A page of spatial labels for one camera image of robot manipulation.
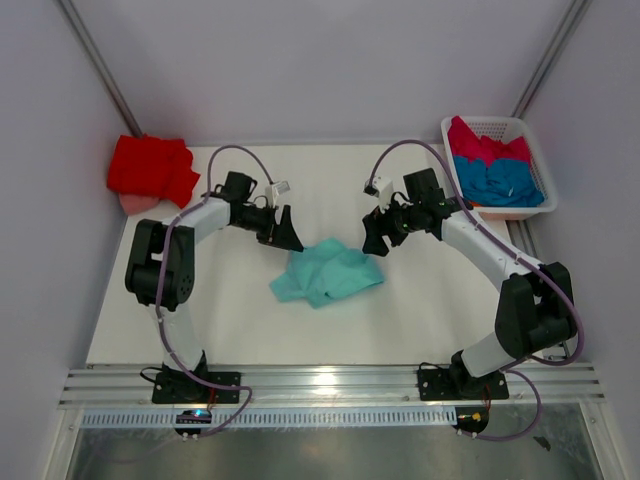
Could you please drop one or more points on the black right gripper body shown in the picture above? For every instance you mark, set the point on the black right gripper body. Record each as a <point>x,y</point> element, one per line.
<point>399,218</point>

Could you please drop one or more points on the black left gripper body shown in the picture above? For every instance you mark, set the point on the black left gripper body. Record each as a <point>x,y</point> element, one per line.
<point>260,221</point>

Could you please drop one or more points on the teal t shirt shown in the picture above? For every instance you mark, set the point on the teal t shirt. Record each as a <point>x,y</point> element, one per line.
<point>326,273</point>

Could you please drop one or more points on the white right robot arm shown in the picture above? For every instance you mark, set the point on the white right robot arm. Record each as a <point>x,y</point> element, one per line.
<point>533,310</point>

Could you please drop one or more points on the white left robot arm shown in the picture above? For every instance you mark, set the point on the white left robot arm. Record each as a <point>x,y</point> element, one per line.
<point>161,275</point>

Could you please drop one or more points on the magenta t shirt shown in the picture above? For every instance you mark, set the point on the magenta t shirt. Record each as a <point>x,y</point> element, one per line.
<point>465,143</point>

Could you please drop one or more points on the blue t shirt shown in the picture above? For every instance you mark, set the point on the blue t shirt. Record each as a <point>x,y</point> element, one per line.
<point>505,184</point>

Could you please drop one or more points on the pink folded t shirt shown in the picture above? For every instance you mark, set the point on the pink folded t shirt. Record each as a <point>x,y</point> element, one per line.
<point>137,204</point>

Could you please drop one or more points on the red folded t shirt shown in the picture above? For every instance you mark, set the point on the red folded t shirt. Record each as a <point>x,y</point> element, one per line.
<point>153,167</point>

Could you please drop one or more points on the white plastic basket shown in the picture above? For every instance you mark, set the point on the white plastic basket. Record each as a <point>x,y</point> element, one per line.
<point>506,129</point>

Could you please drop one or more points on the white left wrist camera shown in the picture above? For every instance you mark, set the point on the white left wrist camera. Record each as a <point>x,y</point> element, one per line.
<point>274,191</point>

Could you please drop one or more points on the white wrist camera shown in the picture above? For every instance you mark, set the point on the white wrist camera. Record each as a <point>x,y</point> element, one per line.
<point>382,189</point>
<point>274,191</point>

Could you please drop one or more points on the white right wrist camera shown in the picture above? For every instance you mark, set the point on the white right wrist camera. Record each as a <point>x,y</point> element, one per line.
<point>382,189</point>

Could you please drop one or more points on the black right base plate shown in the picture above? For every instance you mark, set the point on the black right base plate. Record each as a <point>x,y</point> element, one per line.
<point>453,382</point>

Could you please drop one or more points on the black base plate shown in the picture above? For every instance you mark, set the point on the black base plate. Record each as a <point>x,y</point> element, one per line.
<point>453,382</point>
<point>173,387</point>

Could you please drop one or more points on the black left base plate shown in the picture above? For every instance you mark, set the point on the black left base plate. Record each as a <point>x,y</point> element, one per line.
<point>173,387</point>

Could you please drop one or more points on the white slotted cable duct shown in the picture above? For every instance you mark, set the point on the white slotted cable duct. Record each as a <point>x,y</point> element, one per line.
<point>253,417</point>

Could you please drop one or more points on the aluminium mounting rail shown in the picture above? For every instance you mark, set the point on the aluminium mounting rail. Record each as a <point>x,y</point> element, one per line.
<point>111,386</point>

